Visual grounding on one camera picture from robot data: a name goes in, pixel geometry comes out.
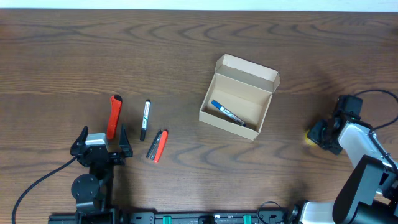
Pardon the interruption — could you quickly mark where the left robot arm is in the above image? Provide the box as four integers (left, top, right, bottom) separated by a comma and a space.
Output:
70, 126, 133, 223

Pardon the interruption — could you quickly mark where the red black stapler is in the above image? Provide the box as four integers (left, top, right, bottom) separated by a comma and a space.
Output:
146, 129, 169, 163

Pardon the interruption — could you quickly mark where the blue cap whiteboard marker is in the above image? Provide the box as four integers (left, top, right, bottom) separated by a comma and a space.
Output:
211, 100, 246, 126

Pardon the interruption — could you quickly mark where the brown cardboard box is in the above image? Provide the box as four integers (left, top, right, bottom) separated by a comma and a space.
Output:
199, 54, 280, 141

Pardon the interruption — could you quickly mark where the yellow tape roll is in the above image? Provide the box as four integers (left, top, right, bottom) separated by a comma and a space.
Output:
304, 130, 317, 146

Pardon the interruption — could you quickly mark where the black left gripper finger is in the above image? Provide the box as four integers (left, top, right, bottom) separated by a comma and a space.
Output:
119, 125, 133, 157
70, 126, 88, 156

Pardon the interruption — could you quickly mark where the red utility knife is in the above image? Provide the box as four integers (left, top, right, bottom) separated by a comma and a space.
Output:
106, 95, 123, 140

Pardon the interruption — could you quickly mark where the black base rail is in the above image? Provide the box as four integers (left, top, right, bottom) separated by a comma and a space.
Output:
48, 208, 299, 224

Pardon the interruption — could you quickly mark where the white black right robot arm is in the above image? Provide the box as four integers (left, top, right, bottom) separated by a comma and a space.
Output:
299, 95, 397, 224

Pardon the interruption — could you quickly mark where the black cap whiteboard marker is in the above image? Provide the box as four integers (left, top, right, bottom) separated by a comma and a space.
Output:
140, 100, 151, 141

